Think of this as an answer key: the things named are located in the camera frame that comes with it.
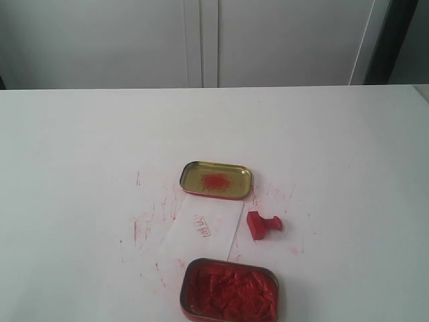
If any white paper sheet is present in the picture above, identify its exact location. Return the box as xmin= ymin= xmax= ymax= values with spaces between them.
xmin=160 ymin=195 xmax=244 ymax=263

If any red stamp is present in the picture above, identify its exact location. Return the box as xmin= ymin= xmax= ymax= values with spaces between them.
xmin=247 ymin=211 xmax=283 ymax=241

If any red ink pad tin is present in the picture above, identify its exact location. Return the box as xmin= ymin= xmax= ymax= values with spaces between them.
xmin=180 ymin=258 xmax=280 ymax=321

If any gold tin lid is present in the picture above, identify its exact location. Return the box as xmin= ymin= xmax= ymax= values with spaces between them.
xmin=179 ymin=161 xmax=253 ymax=200

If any white cabinet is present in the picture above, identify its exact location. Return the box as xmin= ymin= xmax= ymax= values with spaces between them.
xmin=1 ymin=1 xmax=389 ymax=89

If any dark vertical post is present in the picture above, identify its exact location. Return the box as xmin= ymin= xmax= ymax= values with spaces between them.
xmin=363 ymin=0 xmax=419 ymax=85

